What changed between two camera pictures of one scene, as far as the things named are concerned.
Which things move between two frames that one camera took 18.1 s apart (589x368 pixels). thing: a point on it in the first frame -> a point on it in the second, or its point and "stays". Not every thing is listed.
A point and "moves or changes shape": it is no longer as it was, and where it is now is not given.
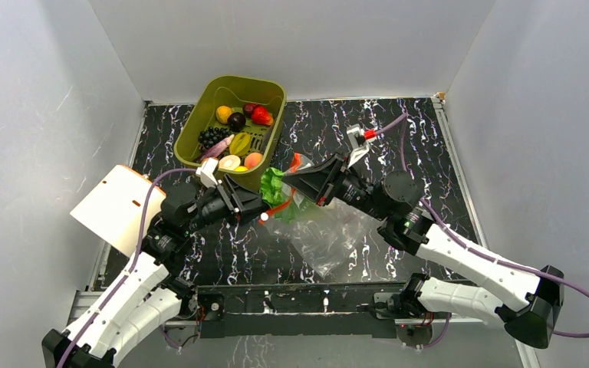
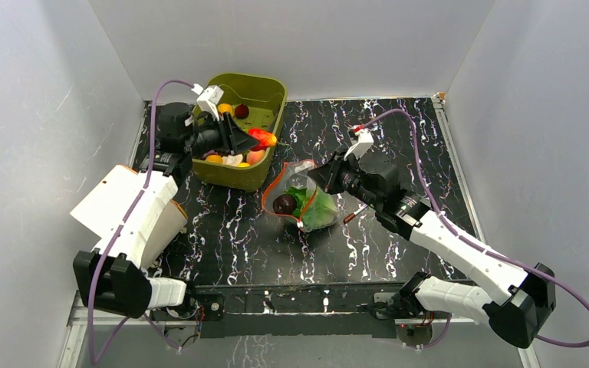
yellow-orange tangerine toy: [223, 113] stays
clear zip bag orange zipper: [317, 236] moves or changes shape
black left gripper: [246, 201] -> [232, 139]
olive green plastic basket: [236, 120] stays
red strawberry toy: [260, 115] -> [266, 138]
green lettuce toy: [272, 195] -> [314, 208]
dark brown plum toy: [236, 122] moves or changes shape
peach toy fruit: [252, 159] stays
